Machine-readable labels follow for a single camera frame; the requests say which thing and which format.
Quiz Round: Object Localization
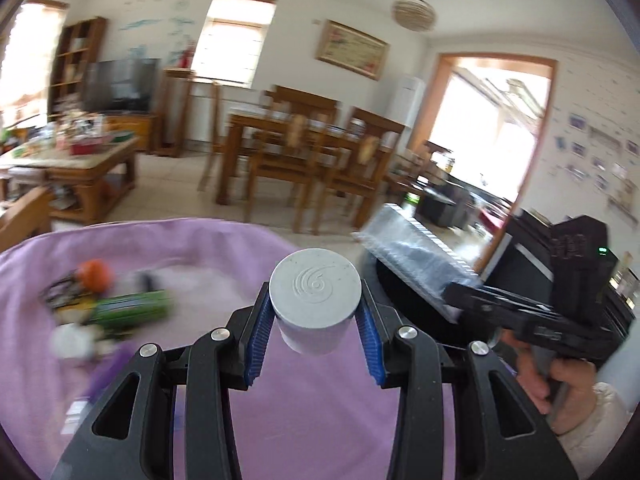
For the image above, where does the orange fruit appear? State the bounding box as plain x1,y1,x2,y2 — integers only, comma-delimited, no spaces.
75,259,113,295

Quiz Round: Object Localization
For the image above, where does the clear plastic tray packaging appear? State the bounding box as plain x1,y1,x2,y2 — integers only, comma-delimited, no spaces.
354,203,482,323

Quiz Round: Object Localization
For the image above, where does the white round plastic container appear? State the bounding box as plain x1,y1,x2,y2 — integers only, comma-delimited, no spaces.
269,248,362,356

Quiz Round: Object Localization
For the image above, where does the person's right hand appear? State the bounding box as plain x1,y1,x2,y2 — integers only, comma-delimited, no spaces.
501,330,597,436

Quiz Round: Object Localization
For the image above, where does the black piano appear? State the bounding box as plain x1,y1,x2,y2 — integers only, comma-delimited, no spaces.
480,209,636,340

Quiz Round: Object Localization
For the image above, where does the green gum box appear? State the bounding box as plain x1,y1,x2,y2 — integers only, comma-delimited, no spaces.
89,289,172,330

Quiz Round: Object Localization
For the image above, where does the purple tablecloth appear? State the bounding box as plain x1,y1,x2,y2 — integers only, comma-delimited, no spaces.
1,219,398,479

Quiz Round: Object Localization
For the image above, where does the wooden coffee table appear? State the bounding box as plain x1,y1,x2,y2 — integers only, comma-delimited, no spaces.
1,138,138,226

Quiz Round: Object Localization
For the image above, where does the wooden dining chair right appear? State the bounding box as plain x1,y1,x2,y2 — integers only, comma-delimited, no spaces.
311,107,405,235

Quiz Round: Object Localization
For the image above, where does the wooden dining chair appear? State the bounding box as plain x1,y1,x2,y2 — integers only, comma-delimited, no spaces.
244,84,340,232
311,107,405,235

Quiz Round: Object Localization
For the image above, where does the white standing air conditioner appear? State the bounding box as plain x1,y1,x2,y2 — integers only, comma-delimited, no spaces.
385,75,426,152

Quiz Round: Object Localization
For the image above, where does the wooden dining table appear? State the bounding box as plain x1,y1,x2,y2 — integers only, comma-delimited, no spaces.
216,103,405,230

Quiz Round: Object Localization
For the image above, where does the wooden tv cabinet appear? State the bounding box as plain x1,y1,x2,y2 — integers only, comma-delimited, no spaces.
104,114,157,154

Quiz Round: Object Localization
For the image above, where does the wooden dining chair left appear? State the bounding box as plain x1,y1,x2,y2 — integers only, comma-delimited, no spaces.
244,84,340,232

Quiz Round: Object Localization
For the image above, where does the ceiling lamp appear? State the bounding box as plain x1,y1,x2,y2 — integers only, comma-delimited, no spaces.
392,0,437,32

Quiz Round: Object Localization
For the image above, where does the flat screen television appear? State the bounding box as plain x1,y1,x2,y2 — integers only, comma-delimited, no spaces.
80,58,160,113

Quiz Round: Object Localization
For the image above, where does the tall wooden plant stand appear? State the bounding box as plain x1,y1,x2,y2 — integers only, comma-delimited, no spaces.
153,67,194,157

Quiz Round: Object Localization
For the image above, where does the framed floral picture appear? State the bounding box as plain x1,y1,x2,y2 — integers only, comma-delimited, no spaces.
316,20,390,80

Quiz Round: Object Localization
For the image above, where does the wooden bookshelf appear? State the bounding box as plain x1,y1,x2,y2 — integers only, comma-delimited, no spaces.
47,16,108,122

